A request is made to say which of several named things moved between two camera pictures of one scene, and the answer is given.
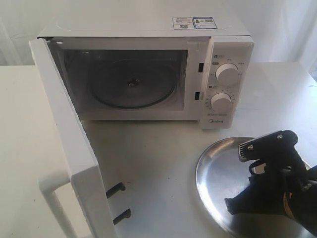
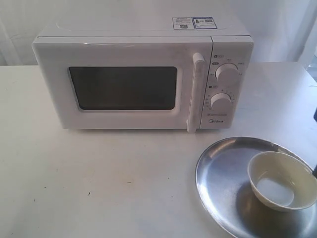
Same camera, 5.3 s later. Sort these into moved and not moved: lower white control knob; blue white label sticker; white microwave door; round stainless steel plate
Moved: white microwave door
Not moved: round stainless steel plate; lower white control knob; blue white label sticker
